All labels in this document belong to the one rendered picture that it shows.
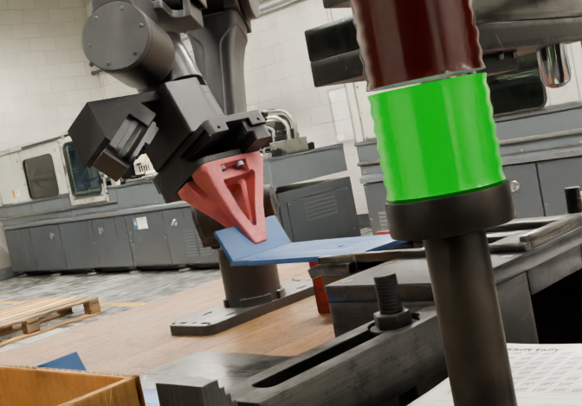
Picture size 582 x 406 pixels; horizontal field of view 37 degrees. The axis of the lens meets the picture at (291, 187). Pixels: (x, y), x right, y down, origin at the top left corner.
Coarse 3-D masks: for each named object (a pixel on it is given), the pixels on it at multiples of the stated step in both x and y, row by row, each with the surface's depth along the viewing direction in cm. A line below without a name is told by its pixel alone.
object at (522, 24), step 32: (480, 0) 50; (512, 0) 52; (544, 0) 55; (576, 0) 59; (320, 32) 52; (352, 32) 51; (480, 32) 49; (512, 32) 52; (544, 32) 55; (576, 32) 58; (320, 64) 53; (352, 64) 51; (512, 64) 56; (544, 64) 58
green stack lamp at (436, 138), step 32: (384, 96) 26; (416, 96) 26; (448, 96) 25; (480, 96) 26; (384, 128) 26; (416, 128) 26; (448, 128) 26; (480, 128) 26; (384, 160) 27; (416, 160) 26; (448, 160) 26; (480, 160) 26; (416, 192) 26; (448, 192) 26
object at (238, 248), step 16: (272, 224) 75; (224, 240) 71; (240, 240) 72; (272, 240) 74; (288, 240) 75; (336, 240) 70; (352, 240) 68; (368, 240) 67; (384, 240) 65; (240, 256) 71; (256, 256) 70; (272, 256) 68; (288, 256) 66
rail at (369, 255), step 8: (408, 248) 57; (416, 248) 57; (496, 248) 52; (504, 248) 52; (512, 248) 52; (520, 248) 51; (528, 248) 51; (360, 256) 60; (368, 256) 59; (376, 256) 59; (384, 256) 58; (392, 256) 58; (400, 256) 57; (408, 256) 57; (416, 256) 57; (424, 256) 56; (376, 264) 59
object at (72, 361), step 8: (56, 360) 64; (64, 360) 65; (72, 360) 65; (80, 360) 65; (56, 368) 64; (64, 368) 64; (72, 368) 64; (80, 368) 65; (144, 392) 60; (152, 392) 59; (152, 400) 57
